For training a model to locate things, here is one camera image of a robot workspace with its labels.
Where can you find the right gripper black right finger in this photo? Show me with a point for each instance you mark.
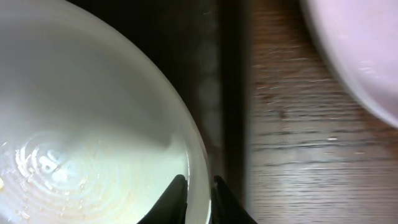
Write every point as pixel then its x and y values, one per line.
pixel 225 207

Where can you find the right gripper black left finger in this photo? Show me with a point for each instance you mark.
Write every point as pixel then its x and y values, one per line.
pixel 171 207

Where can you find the cream white plate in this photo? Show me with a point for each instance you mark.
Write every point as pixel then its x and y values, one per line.
pixel 91 130

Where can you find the pink white plate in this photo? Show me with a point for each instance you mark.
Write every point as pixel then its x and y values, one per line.
pixel 358 41

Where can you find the large dark serving tray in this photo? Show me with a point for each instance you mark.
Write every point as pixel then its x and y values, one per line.
pixel 198 46

